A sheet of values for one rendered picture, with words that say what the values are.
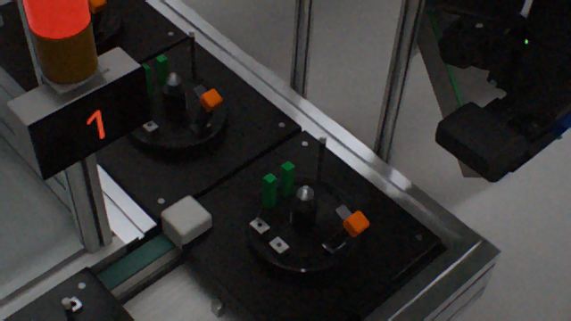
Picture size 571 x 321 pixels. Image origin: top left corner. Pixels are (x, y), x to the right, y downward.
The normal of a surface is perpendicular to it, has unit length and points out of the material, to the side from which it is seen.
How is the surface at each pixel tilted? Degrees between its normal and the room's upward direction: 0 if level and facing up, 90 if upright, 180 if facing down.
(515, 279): 0
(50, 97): 0
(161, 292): 0
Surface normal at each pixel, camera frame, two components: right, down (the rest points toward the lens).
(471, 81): 0.41, 0.00
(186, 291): 0.04, -0.66
